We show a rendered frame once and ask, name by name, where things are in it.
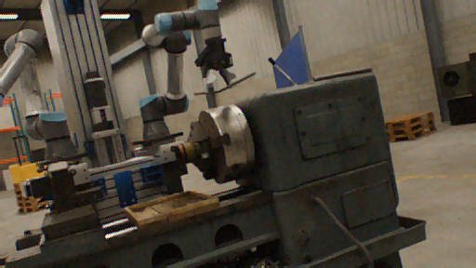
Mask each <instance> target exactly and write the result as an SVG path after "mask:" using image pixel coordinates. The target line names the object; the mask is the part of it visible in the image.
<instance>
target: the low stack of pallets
mask: <svg viewBox="0 0 476 268"><path fill-rule="evenodd" d="M424 114H427V115H428V118H425V119H423V117H422V115H424ZM410 119H412V120H410ZM426 121H428V123H429V124H428V125H426V126H423V122H426ZM385 124H386V132H387V136H388V140H390V142H396V141H399V140H402V139H406V138H408V140H410V141H413V140H415V139H419V138H421V137H423V136H425V135H427V134H430V133H432V132H433V131H435V130H437V128H436V126H435V125H434V124H435V120H434V115H433V112H427V113H417V114H409V115H403V116H397V117H392V118H391V119H388V120H385ZM428 127H429V128H430V131H428V132H426V133H425V131H424V129H427V128H428ZM414 134H418V136H417V137H415V135H414ZM400 137H402V138H400ZM397 138H399V139H397Z"/></svg>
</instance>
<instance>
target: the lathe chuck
mask: <svg viewBox="0 0 476 268"><path fill-rule="evenodd" d="M199 121H200V122H201V124H202V126H203V129H204V131H205V133H206V134H207V137H210V138H217V137H220V136H223V134H228V137H229V140H230V143H231V144H229V145H230V146H227V145H224V146H221V147H219V148H218V149H217V150H216V151H210V152H207V153H212V152H216V156H215V158H214V169H215V178H216V183H218V184H222V183H228V182H230V181H236V180H240V179H241V178H242V177H243V176H244V175H245V172H246V168H247V151H246V146H245V135H244V133H243V131H242V129H241V126H240V122H239V121H238V119H237V117H236V115H235V114H234V113H233V112H232V110H231V109H230V108H228V106H225V105H223V106H219V107H218V108H217V107H216V108H214V109H212V108H211V109H207V110H202V111H201V112H200V113H199ZM207 153H203V154H207ZM236 164H240V168H239V169H238V170H236V171H234V170H232V168H233V167H234V166H235V165H236Z"/></svg>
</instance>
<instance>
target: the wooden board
mask: <svg viewBox="0 0 476 268"><path fill-rule="evenodd" d="M186 195H189V196H194V197H196V196H197V197H199V198H201V199H199V198H197V199H196V198H195V199H192V198H193V197H192V198H190V197H189V198H188V199H189V202H190V204H189V203H188V202H187V203H186V201H188V200H186V201H185V200H184V201H185V204H184V202H183V201H179V200H177V199H176V198H178V197H181V196H183V197H182V199H184V198H186V199H187V197H184V196H186ZM173 199H174V201H175V200H176V202H177V201H179V202H177V203H176V202H174V201H173ZM182 199H180V200H182ZM190 199H191V200H190ZM202 199H204V200H203V201H202ZM170 200H171V202H170ZM195 200H196V201H198V202H197V203H196V202H193V201H195ZM191 201H192V202H193V203H194V204H193V203H191ZM199 201H200V202H199ZM163 202H164V203H165V204H163ZM172 202H173V203H172ZM181 202H183V203H181ZM161 203H162V204H161ZM169 203H170V204H169ZM156 204H157V205H156ZM168 204H169V205H168ZM192 204H193V205H192ZM186 205H188V206H186ZM148 206H150V207H148ZM142 208H145V209H142ZM215 208H220V206H219V200H218V197H216V196H211V195H209V194H203V193H202V192H195V191H194V190H189V191H186V192H183V193H177V194H172V195H170V196H164V197H161V198H157V199H154V200H152V201H146V202H143V203H140V204H137V205H135V206H129V207H126V208H125V212H126V218H127V219H129V220H130V222H132V223H133V224H134V225H135V227H136V228H138V229H139V232H143V231H146V230H148V229H151V228H153V227H159V226H161V225H164V224H167V223H169V222H174V221H179V220H181V219H185V218H189V217H192V216H194V214H195V215H197V214H200V213H206V212H207V211H210V210H213V209H215ZM132 210H133V211H132ZM135 210H136V211H137V213H136V212H135ZM140 212H141V213H140ZM160 212H161V213H160ZM153 214H155V215H153ZM134 215H136V216H134ZM149 216H150V217H149ZM138 218H139V219H138Z"/></svg>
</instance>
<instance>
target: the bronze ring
mask: <svg viewBox="0 0 476 268"><path fill-rule="evenodd" d="M194 144H198V142H195V143H192V142H191V141H188V142H183V143H182V144H181V145H178V146H175V147H174V153H175V157H176V159H177V161H178V163H179V164H182V163H186V164H187V163H195V162H196V159H197V158H200V157H201V156H202V154H196V153H195V150H194Z"/></svg>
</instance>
